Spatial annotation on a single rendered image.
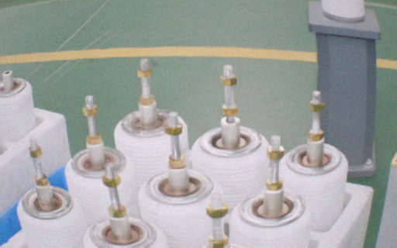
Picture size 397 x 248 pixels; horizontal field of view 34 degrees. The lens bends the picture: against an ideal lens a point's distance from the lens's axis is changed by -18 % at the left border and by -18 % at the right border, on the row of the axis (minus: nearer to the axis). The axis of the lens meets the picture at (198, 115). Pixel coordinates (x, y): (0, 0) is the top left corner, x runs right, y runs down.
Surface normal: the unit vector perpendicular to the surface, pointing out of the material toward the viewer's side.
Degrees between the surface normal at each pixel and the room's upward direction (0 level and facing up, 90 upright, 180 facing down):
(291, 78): 0
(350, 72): 90
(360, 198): 0
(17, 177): 90
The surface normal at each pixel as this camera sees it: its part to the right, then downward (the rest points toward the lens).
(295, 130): -0.05, -0.90
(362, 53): -0.17, 0.44
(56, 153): 0.87, 0.17
